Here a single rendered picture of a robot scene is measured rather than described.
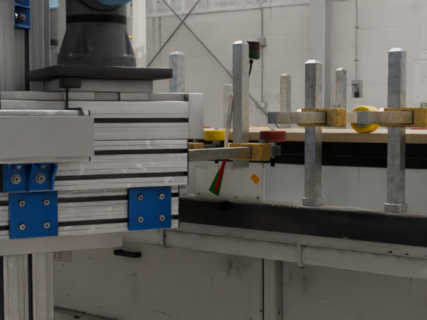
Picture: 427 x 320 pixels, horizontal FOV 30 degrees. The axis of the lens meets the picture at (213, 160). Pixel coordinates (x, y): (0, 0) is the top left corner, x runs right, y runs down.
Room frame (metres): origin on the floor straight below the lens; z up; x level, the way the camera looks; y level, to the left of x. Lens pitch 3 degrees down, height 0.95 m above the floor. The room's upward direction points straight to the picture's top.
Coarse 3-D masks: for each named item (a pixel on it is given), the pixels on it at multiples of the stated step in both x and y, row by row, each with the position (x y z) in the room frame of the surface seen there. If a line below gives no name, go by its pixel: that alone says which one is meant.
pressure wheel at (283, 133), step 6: (264, 132) 2.41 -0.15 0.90; (270, 132) 2.40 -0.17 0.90; (276, 132) 2.40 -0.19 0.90; (282, 132) 2.41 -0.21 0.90; (264, 138) 2.41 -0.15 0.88; (270, 138) 2.40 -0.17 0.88; (276, 138) 2.40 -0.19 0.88; (282, 138) 2.41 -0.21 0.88; (270, 144) 2.43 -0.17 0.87; (276, 144) 2.43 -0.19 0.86
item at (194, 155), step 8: (192, 152) 2.11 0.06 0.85; (200, 152) 2.14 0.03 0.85; (208, 152) 2.17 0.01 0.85; (216, 152) 2.19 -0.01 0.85; (224, 152) 2.22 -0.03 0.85; (232, 152) 2.25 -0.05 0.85; (240, 152) 2.28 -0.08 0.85; (248, 152) 2.31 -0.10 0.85; (272, 152) 2.40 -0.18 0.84; (280, 152) 2.44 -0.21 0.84; (192, 160) 2.11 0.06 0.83; (200, 160) 2.14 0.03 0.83
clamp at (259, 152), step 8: (232, 144) 2.36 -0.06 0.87; (240, 144) 2.34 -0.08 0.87; (248, 144) 2.33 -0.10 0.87; (256, 144) 2.31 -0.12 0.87; (264, 144) 2.31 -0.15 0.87; (256, 152) 2.31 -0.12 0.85; (264, 152) 2.31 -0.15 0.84; (240, 160) 2.35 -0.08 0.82; (248, 160) 2.33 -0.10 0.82; (256, 160) 2.31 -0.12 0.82; (264, 160) 2.32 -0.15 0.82
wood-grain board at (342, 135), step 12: (204, 132) 2.71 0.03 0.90; (252, 132) 2.58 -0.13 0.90; (288, 132) 2.50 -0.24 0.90; (300, 132) 2.47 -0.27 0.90; (324, 132) 2.45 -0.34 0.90; (336, 132) 2.44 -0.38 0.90; (348, 132) 2.44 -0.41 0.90; (372, 132) 2.43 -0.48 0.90; (384, 132) 2.42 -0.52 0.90; (408, 132) 2.41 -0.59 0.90; (420, 132) 2.40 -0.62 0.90
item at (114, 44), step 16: (80, 16) 1.49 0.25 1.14; (96, 16) 1.48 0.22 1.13; (112, 16) 1.50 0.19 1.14; (80, 32) 1.49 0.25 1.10; (96, 32) 1.48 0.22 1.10; (112, 32) 1.49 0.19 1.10; (64, 48) 1.50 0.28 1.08; (80, 48) 1.49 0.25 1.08; (96, 48) 1.47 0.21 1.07; (112, 48) 1.48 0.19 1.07; (128, 48) 1.53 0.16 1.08; (64, 64) 1.49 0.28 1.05; (80, 64) 1.47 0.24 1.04; (96, 64) 1.47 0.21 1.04; (112, 64) 1.48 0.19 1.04; (128, 64) 1.50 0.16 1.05
